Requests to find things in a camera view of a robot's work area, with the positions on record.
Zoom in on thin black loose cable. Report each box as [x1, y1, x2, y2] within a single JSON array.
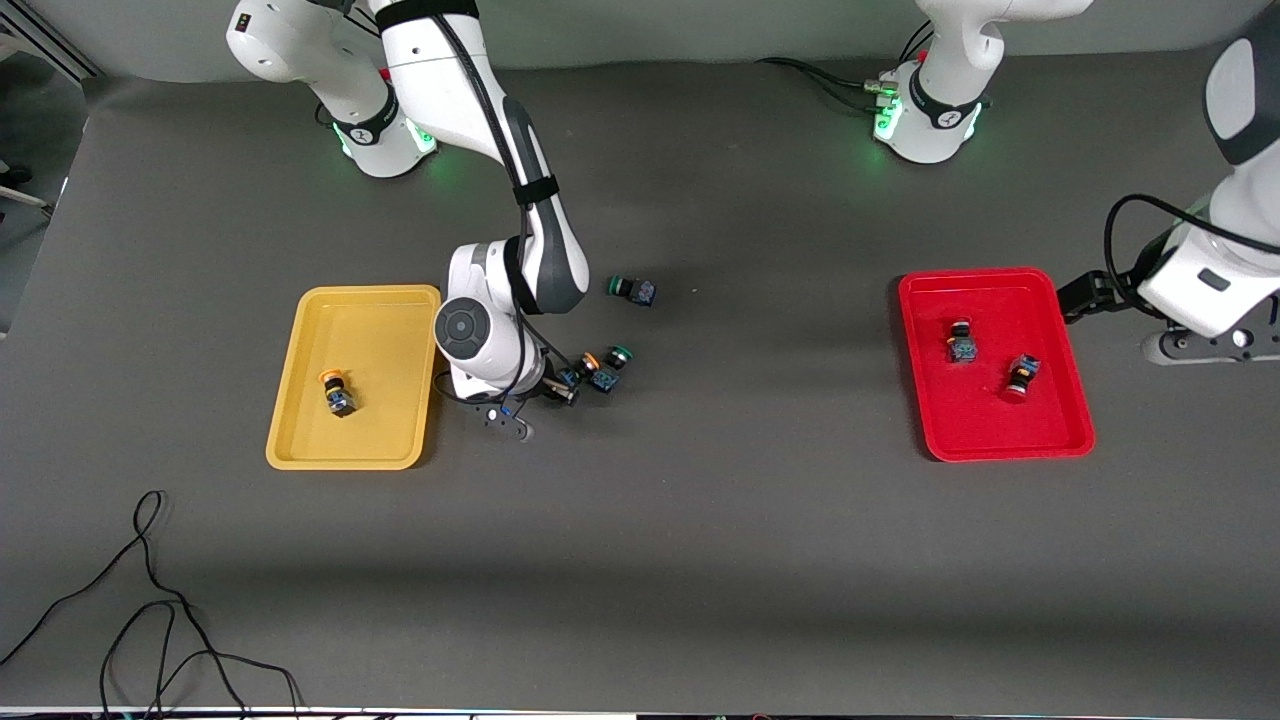
[[0, 490, 304, 716]]

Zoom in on yellow push button switch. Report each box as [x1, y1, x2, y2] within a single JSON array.
[[318, 368, 359, 418], [560, 350, 603, 393]]

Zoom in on metal frame rail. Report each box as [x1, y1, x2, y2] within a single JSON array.
[[0, 0, 101, 81]]

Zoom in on yellow plastic tray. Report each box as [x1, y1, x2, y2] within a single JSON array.
[[265, 284, 444, 471]]

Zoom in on white rod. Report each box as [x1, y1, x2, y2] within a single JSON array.
[[0, 160, 51, 216]]

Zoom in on red plastic tray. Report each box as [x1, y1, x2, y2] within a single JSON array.
[[897, 267, 1097, 463]]

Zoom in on dark grey table cloth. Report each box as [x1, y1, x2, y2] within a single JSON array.
[[0, 45, 1280, 713]]

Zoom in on black left base cables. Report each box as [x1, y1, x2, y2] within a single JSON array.
[[757, 20, 936, 113]]

